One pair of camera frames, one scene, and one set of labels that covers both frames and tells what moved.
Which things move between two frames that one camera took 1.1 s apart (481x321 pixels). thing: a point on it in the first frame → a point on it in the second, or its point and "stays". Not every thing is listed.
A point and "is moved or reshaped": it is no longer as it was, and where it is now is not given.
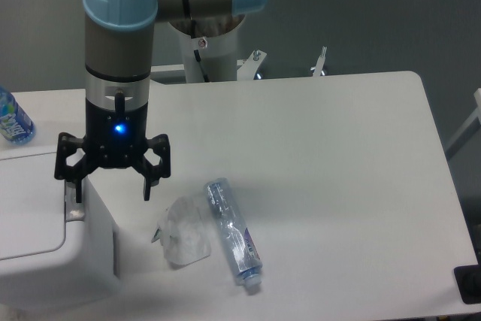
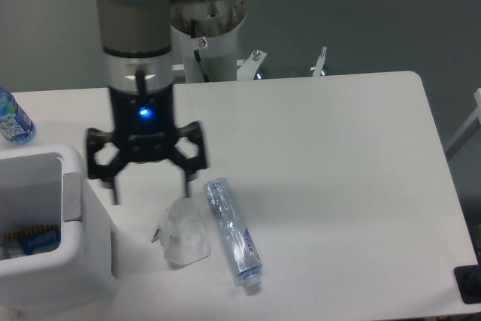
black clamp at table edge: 468,281 stays
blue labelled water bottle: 16,125 stays
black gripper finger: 67,143 → 95,139
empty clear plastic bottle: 239,242 stays
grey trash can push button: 74,211 stays
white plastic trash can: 55,254 is moved or reshaped
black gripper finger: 152,174 → 192,165
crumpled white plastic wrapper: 183,233 stays
